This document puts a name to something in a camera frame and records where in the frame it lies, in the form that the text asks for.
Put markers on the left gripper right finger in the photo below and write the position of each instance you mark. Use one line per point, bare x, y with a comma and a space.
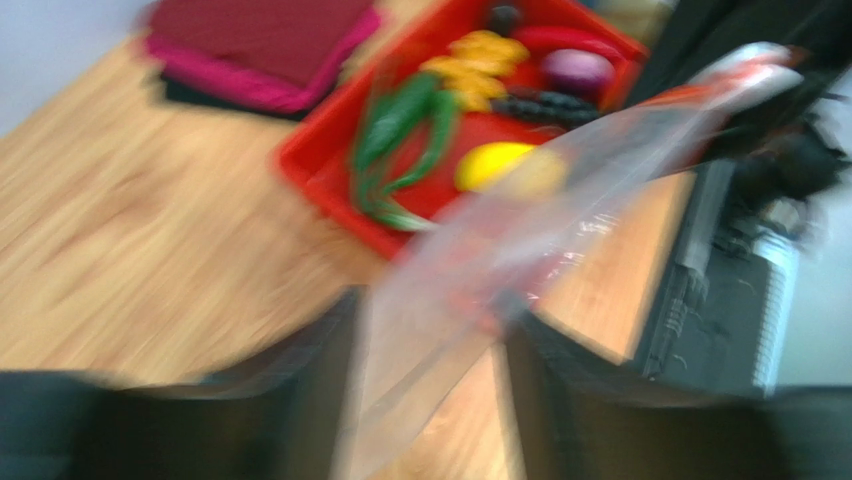
581, 417

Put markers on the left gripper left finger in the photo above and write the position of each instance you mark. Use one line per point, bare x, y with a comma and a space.
274, 414

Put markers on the clear zip top bag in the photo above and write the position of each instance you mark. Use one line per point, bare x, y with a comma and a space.
459, 289

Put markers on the black grape bunch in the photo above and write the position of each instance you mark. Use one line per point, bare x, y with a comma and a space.
546, 108

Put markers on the purple onion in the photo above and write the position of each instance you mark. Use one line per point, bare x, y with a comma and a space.
577, 72

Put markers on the yellow ginger root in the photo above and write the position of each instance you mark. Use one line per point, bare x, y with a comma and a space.
474, 69

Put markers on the red chili pepper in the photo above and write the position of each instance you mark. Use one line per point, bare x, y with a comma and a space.
543, 40

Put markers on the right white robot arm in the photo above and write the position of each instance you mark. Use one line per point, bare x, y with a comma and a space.
789, 146

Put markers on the green onion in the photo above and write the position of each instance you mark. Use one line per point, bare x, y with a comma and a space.
369, 198

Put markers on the lower green pepper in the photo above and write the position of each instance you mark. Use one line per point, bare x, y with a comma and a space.
443, 119

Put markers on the upper green cucumber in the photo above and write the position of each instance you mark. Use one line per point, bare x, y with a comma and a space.
388, 117

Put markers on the pink folded cloth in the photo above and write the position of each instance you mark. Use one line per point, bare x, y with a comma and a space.
250, 88

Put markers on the dark red folded cloth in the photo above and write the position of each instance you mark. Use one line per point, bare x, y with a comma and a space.
296, 41

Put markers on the dark round fruit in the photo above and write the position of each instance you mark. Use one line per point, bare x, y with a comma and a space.
503, 18

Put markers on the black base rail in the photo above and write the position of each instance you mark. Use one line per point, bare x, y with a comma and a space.
721, 313

